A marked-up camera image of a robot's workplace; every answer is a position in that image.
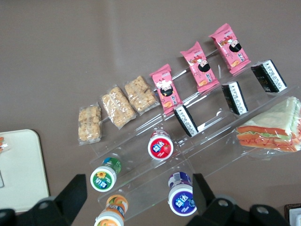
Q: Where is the clear rice crisp snack pack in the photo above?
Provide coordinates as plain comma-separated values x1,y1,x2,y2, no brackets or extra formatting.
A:
98,84,137,129
78,103,103,146
124,75,159,116

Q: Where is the pink cartoon snack packet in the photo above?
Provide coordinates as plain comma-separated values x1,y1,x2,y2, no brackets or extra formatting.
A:
208,23,251,75
150,63,183,116
180,41,220,93

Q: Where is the green lid gum bottle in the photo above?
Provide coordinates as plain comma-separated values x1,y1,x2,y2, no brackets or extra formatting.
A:
90,157,122,192

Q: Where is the cream plastic serving tray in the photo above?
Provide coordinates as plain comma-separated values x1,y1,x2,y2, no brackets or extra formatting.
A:
0,129,50,212

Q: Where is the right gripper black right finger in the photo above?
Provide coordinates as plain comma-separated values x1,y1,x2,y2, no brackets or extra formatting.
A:
185,173,290,226

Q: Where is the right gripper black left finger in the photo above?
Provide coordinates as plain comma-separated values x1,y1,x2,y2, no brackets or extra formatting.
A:
0,174,87,226

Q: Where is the clear acrylic stepped display stand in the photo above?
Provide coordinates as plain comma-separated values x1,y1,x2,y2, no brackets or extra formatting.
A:
89,42,301,222

